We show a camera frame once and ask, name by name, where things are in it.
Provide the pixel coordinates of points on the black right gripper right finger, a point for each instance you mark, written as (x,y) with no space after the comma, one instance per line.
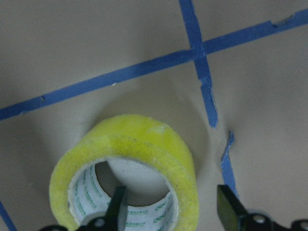
(235,217)

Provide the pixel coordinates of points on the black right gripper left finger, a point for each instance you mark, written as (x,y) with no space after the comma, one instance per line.
(115,207)

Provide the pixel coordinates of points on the yellow packing tape roll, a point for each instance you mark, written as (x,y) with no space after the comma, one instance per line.
(148,142)

